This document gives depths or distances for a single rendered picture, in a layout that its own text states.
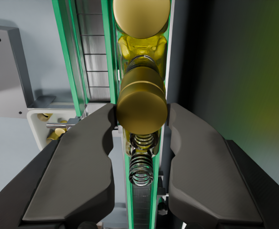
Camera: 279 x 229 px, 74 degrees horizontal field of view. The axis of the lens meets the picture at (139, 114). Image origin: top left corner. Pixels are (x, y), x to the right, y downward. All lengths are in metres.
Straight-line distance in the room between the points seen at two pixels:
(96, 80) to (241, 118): 0.32
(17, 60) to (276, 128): 0.59
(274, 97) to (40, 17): 0.54
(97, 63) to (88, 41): 0.05
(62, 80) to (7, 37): 0.17
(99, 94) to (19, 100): 0.28
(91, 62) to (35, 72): 0.26
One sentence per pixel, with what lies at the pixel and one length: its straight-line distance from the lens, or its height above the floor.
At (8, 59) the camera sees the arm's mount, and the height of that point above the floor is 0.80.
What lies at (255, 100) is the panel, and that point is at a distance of 0.23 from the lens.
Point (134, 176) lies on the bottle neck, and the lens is 0.24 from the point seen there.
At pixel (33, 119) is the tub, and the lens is 0.63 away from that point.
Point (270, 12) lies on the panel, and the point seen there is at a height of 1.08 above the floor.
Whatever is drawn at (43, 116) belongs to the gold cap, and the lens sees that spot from 0.66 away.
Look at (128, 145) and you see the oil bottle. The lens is 0.26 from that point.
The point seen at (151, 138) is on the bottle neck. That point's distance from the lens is 0.20.
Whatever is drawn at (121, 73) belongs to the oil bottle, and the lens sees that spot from 0.21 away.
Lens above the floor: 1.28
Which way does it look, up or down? 58 degrees down
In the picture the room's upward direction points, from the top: 178 degrees counter-clockwise
